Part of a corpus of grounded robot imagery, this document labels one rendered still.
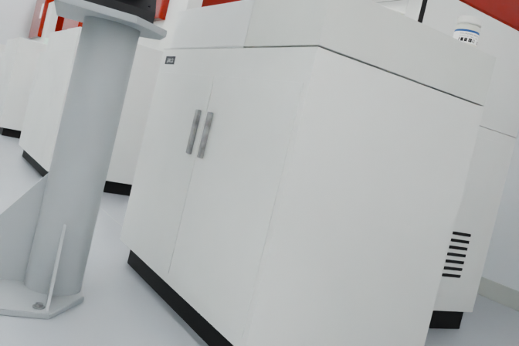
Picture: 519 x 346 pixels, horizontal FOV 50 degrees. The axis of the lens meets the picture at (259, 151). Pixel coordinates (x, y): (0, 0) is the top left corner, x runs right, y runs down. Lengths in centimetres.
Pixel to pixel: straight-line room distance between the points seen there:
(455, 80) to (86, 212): 110
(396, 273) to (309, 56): 65
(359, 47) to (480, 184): 113
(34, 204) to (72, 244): 17
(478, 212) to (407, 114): 96
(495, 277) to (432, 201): 183
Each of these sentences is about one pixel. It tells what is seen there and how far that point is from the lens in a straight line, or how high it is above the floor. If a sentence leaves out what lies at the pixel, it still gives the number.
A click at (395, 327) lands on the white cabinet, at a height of 15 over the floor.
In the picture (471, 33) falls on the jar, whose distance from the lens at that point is 173.
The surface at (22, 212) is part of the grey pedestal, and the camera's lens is 174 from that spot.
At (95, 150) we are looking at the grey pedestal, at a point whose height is 44.
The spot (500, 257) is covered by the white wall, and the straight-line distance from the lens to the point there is 341.
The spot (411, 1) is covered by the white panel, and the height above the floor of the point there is 116.
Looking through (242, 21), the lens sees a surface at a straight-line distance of 165.
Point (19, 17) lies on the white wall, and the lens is 961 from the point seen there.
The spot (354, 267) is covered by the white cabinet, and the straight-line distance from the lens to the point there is 149.
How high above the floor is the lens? 59
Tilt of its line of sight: 2 degrees down
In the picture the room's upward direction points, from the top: 13 degrees clockwise
